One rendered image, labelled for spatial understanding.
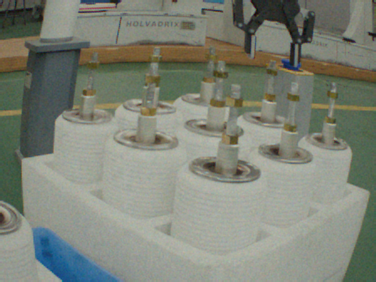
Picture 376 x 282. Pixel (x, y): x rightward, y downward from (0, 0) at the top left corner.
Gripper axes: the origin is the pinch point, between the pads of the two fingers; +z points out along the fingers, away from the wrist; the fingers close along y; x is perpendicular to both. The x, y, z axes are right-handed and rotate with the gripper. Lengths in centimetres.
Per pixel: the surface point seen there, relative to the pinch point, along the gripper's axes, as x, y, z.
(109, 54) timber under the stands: -204, 20, 30
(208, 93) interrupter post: -8.1, 7.5, 8.9
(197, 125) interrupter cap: 6.9, 11.2, 10.2
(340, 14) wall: -589, -267, -14
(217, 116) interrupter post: 8.5, 9.1, 8.4
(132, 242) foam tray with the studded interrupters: 25.1, 19.8, 19.1
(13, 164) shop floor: -44, 46, 35
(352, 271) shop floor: 6.2, -22.1, 35.4
